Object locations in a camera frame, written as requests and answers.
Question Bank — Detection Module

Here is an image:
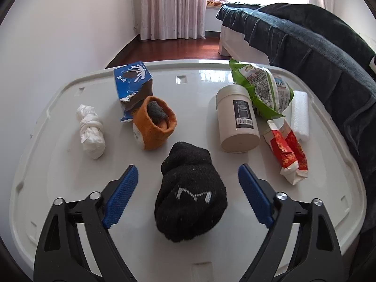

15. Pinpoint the bed with dark blanket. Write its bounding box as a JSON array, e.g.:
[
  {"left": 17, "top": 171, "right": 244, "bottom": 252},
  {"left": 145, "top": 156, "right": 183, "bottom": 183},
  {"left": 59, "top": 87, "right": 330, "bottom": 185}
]
[{"left": 216, "top": 3, "right": 376, "bottom": 233}]

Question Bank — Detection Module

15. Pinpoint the beige cylindrical canister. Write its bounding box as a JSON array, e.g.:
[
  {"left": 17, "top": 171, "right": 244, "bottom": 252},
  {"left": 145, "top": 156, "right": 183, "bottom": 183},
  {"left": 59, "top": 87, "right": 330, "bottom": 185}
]
[{"left": 216, "top": 84, "right": 261, "bottom": 153}]

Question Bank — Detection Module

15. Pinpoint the white plastic bin lid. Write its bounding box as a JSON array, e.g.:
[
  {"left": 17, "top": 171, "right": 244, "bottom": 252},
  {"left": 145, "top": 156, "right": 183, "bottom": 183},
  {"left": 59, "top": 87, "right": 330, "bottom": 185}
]
[{"left": 7, "top": 59, "right": 368, "bottom": 282}]

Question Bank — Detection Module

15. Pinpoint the orange sock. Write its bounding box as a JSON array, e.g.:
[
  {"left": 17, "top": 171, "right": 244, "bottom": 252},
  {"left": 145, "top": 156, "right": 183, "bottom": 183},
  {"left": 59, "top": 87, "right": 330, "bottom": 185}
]
[{"left": 132, "top": 95, "right": 177, "bottom": 151}]

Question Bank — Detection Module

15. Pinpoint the red and white paper carton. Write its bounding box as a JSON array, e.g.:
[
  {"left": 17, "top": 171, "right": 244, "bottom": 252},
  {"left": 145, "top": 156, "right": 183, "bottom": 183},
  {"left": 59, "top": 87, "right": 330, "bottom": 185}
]
[{"left": 263, "top": 119, "right": 309, "bottom": 185}]

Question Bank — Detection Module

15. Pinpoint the torn blue paper carton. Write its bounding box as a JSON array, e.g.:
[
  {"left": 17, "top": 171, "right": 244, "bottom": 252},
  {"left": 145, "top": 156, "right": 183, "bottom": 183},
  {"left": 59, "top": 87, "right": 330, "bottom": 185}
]
[{"left": 113, "top": 61, "right": 155, "bottom": 123}]

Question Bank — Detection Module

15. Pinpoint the white foam block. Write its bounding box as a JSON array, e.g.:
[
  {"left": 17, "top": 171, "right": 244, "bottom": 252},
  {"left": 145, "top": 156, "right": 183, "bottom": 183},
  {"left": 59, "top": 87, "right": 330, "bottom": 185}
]
[{"left": 290, "top": 90, "right": 311, "bottom": 141}]

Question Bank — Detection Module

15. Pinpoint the green snack bag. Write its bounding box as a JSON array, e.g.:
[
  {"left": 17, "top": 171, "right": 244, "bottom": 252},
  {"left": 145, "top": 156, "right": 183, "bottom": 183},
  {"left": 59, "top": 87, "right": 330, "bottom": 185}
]
[{"left": 228, "top": 59, "right": 295, "bottom": 120}]

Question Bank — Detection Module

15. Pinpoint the black sock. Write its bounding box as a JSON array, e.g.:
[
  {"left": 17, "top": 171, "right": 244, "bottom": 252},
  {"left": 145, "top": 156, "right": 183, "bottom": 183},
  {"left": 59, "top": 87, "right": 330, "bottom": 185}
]
[{"left": 154, "top": 141, "right": 228, "bottom": 243}]

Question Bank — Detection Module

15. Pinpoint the white bed frame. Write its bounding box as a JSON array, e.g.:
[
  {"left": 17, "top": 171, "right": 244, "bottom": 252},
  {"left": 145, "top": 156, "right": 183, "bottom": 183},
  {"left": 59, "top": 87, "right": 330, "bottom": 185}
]
[{"left": 219, "top": 25, "right": 271, "bottom": 65}]

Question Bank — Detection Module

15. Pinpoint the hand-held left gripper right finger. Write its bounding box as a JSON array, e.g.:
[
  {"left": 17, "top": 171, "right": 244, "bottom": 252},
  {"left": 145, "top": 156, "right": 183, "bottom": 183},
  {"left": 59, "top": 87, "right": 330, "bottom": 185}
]
[{"left": 238, "top": 164, "right": 343, "bottom": 282}]

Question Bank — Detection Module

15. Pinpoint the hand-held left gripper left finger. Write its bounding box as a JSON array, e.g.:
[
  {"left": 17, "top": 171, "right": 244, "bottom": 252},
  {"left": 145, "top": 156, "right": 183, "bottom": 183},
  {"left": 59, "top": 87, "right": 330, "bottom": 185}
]
[{"left": 34, "top": 164, "right": 139, "bottom": 282}]

